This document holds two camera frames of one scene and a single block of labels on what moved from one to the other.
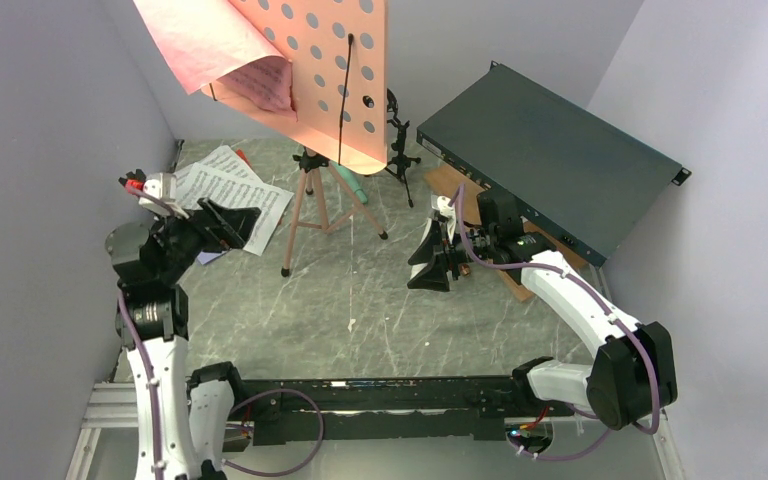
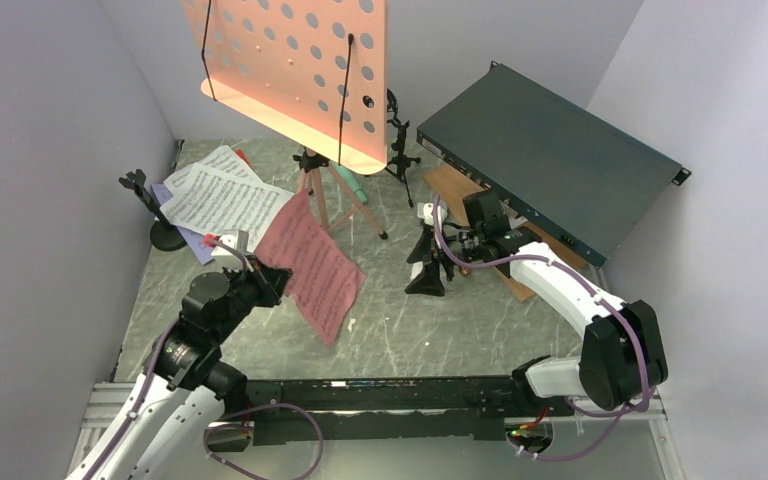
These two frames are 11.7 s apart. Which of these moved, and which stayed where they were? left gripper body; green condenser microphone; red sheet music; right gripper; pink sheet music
Moved: pink sheet music; left gripper body
Stayed: right gripper; red sheet music; green condenser microphone
